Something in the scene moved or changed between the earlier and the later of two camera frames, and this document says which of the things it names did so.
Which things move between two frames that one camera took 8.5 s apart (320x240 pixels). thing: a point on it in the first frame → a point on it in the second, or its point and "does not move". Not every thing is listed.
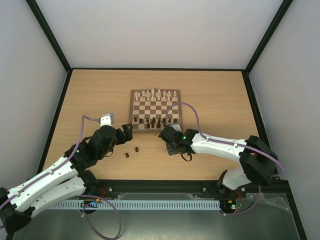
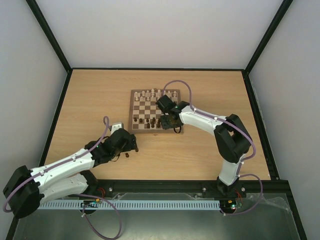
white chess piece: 159,91 does not move
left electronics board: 90,203 does not move
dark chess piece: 153,122 does not move
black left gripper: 128,134 → 128,147
